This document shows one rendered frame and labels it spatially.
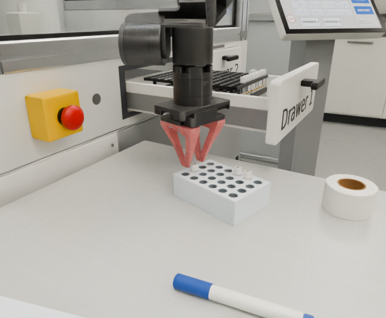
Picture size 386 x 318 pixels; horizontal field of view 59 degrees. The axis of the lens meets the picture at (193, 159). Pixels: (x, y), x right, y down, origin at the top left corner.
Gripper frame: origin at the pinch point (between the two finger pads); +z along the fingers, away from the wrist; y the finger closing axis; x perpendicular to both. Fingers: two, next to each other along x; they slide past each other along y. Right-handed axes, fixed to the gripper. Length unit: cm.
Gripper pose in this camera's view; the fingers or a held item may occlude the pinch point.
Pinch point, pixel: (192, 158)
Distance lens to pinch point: 53.9
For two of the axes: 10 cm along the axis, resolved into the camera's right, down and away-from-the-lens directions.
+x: 7.0, 2.7, -6.6
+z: 0.0, 9.2, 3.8
